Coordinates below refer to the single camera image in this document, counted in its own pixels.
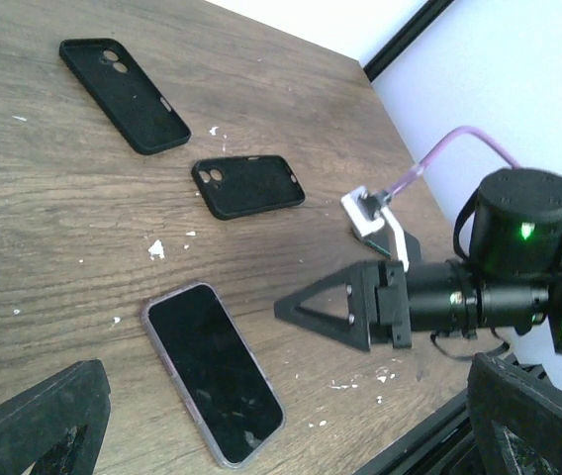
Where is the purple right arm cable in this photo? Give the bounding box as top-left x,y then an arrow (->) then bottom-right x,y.
384,125 -> 522,199

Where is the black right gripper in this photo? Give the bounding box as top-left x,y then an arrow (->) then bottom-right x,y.
274,260 -> 412,352

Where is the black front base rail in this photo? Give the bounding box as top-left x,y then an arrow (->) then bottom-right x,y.
353,354 -> 562,474

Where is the black frame post right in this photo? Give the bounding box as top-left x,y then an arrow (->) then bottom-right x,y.
363,0 -> 454,82

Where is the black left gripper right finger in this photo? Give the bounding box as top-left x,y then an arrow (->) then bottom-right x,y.
467,353 -> 562,474

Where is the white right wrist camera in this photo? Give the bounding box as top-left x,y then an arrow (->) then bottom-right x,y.
340,186 -> 409,271

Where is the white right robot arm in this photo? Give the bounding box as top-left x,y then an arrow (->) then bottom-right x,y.
274,168 -> 562,354

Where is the purple edged smartphone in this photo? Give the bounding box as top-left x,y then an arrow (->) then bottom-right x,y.
140,282 -> 285,469

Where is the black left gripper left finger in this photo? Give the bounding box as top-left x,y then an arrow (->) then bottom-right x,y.
0,359 -> 111,474

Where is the teal edged smartphone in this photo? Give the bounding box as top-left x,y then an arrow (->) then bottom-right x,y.
361,229 -> 422,267

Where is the black phone case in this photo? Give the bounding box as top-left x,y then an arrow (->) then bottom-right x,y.
191,155 -> 306,221
58,38 -> 191,155

